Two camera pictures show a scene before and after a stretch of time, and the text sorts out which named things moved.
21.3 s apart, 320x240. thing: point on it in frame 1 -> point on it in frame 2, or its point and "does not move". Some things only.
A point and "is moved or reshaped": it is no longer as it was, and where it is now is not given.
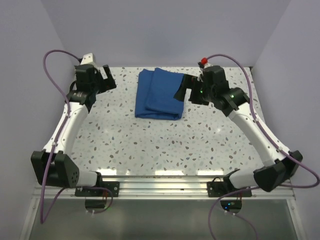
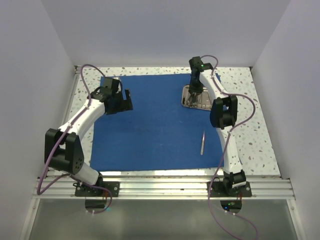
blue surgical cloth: [155, 93] is moved or reshaped
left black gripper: [108, 83] -> [125, 105]
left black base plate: [113, 186] does not move
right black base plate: [218, 189] does not move
